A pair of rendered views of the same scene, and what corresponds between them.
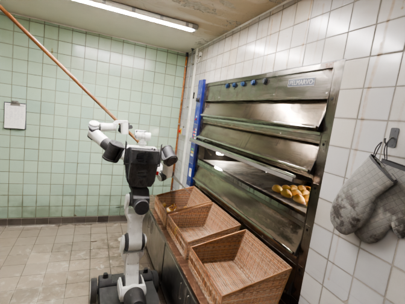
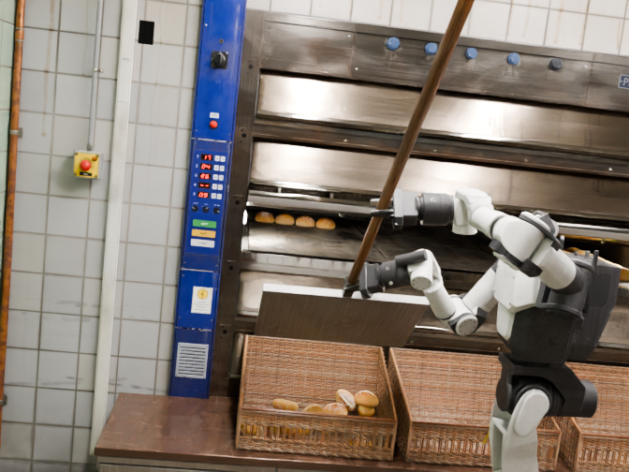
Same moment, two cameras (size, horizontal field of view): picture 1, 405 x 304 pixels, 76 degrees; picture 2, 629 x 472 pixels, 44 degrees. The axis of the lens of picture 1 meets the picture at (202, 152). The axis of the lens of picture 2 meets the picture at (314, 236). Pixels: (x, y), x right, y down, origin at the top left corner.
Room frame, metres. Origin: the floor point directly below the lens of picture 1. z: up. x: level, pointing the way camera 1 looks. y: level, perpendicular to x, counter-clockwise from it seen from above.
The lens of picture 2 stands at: (2.00, 2.85, 1.72)
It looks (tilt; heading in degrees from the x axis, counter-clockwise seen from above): 8 degrees down; 288
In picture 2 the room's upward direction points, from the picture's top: 6 degrees clockwise
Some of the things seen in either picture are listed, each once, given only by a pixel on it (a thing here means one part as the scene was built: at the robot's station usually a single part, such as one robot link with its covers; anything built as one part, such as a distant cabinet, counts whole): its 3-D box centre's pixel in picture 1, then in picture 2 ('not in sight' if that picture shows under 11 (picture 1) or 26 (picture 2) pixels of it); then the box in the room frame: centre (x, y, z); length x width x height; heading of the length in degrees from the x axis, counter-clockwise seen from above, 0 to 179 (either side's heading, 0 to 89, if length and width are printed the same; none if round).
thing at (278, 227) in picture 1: (231, 195); (457, 310); (2.36, -0.32, 1.02); 1.79 x 0.11 x 0.19; 23
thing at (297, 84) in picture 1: (249, 88); (490, 68); (2.37, -0.34, 1.99); 1.80 x 0.08 x 0.21; 23
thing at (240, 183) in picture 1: (235, 180); (460, 275); (2.37, -0.34, 1.16); 1.80 x 0.06 x 0.04; 23
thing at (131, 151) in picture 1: (141, 164); (551, 300); (2.00, 0.46, 1.27); 0.34 x 0.30 x 0.36; 111
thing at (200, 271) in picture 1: (234, 266); (622, 418); (1.67, -0.32, 0.72); 0.56 x 0.49 x 0.28; 23
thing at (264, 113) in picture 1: (243, 110); (485, 118); (2.36, -0.32, 1.80); 1.79 x 0.11 x 0.19; 23
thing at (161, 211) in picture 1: (181, 204); (314, 393); (2.78, 0.16, 0.72); 0.56 x 0.49 x 0.28; 22
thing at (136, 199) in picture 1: (138, 198); (547, 387); (1.98, 0.45, 1.01); 0.28 x 0.13 x 0.18; 25
